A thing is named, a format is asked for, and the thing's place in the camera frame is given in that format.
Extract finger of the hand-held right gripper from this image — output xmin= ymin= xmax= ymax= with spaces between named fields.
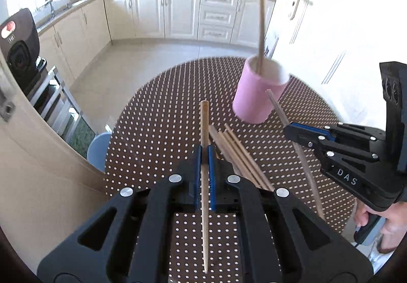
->
xmin=291 ymin=122 xmax=387 ymax=144
xmin=284 ymin=124 xmax=380 ymax=165

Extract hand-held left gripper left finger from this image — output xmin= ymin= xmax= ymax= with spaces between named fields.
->
xmin=36 ymin=145 xmax=202 ymax=283

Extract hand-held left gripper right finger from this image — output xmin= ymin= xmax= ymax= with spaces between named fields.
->
xmin=208 ymin=145 xmax=374 ymax=283

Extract bunch of wooden chopsticks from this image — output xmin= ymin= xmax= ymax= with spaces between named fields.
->
xmin=208 ymin=123 xmax=274 ymax=191

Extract wooden chopstick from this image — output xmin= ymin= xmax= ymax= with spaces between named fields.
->
xmin=200 ymin=100 xmax=211 ymax=274
xmin=265 ymin=89 xmax=325 ymax=220
xmin=257 ymin=0 xmax=267 ymax=75

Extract pink cup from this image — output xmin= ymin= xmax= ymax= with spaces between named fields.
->
xmin=232 ymin=55 xmax=290 ymax=125

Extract person's right hand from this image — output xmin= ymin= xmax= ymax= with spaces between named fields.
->
xmin=354 ymin=197 xmax=407 ymax=253

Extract brown dotted tablecloth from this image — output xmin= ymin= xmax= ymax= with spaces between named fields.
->
xmin=104 ymin=57 xmax=365 ymax=283

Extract white door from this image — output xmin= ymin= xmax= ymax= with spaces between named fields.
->
xmin=270 ymin=0 xmax=407 ymax=150

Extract blue stool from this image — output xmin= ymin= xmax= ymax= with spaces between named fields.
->
xmin=86 ymin=132 xmax=112 ymax=173

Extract metal shelf rack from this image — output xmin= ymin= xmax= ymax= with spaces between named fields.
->
xmin=27 ymin=65 xmax=96 ymax=156

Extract cream kitchen base cabinets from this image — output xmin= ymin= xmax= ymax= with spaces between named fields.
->
xmin=36 ymin=0 xmax=277 ymax=86

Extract beige wooden door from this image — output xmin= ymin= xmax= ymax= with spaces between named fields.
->
xmin=0 ymin=48 xmax=110 ymax=274

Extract black air fryer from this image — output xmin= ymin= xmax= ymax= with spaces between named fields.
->
xmin=0 ymin=8 xmax=48 ymax=96

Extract metal door handle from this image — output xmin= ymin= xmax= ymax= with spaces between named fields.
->
xmin=289 ymin=0 xmax=314 ymax=20

